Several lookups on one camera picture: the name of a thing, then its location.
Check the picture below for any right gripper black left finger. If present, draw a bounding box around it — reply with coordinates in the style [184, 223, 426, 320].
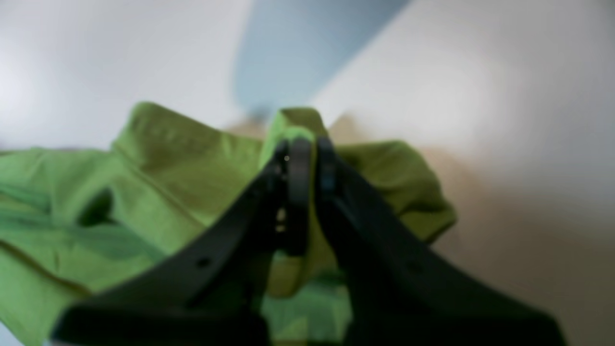
[50, 139, 312, 346]

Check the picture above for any green t-shirt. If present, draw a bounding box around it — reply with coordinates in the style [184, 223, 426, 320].
[0, 102, 457, 346]

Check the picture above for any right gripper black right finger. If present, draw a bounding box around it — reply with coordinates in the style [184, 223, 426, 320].
[315, 137, 566, 346]

